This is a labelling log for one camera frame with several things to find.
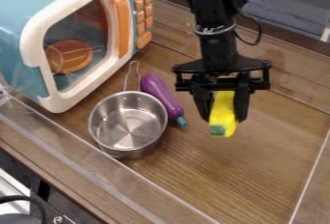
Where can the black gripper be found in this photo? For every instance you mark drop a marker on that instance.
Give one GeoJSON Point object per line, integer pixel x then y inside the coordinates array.
{"type": "Point", "coordinates": [196, 79]}

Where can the orange plate in microwave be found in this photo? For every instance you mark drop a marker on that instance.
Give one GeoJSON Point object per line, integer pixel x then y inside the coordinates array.
{"type": "Point", "coordinates": [69, 55]}

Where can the silver metal pot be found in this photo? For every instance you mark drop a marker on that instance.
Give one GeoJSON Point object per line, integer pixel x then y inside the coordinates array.
{"type": "Point", "coordinates": [128, 121]}

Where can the purple toy eggplant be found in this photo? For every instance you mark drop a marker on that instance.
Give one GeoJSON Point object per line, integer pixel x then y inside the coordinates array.
{"type": "Point", "coordinates": [154, 86]}

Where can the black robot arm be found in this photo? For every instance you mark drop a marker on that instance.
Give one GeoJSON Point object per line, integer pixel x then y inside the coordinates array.
{"type": "Point", "coordinates": [216, 29]}

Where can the clear acrylic table barrier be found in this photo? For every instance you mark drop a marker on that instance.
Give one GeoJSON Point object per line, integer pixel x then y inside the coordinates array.
{"type": "Point", "coordinates": [112, 191]}

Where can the yellow toy banana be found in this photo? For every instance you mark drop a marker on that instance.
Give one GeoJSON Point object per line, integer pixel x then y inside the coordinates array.
{"type": "Point", "coordinates": [223, 120]}

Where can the blue toy microwave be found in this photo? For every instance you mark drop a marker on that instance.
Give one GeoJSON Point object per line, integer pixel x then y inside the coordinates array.
{"type": "Point", "coordinates": [114, 26]}

